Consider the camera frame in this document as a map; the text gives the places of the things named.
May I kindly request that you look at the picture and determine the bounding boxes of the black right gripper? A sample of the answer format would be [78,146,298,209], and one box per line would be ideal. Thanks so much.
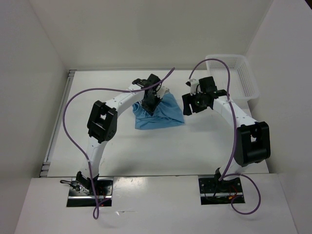
[182,90,208,116]

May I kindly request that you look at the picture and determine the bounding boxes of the light blue mesh shorts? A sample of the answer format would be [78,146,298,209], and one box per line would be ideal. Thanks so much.
[132,93,185,130]

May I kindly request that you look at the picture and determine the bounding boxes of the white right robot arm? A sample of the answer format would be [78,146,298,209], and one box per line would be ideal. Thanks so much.
[182,77,271,192]

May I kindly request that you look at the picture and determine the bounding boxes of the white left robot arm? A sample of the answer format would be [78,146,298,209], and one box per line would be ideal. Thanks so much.
[76,74,169,195]

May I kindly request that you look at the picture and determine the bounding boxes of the white perforated plastic basket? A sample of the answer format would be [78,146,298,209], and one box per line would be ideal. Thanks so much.
[206,54,259,101]

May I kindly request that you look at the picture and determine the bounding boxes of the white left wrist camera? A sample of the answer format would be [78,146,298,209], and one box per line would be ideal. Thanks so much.
[155,86,170,99]

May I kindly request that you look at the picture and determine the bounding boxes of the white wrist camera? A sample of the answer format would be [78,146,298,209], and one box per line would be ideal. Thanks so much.
[186,78,201,96]
[155,86,170,99]

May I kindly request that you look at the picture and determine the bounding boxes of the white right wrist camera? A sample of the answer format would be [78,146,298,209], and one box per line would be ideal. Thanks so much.
[186,78,201,96]

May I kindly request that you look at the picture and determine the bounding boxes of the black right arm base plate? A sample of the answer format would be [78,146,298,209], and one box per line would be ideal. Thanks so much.
[198,175,245,205]

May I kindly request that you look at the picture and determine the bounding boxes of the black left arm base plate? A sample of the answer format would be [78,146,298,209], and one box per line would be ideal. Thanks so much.
[60,177,113,208]

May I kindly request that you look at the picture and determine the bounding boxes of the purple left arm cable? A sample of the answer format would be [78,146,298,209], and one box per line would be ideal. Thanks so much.
[62,67,176,219]

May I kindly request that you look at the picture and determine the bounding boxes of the aluminium table edge rail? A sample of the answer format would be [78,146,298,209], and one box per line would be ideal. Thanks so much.
[39,70,76,178]

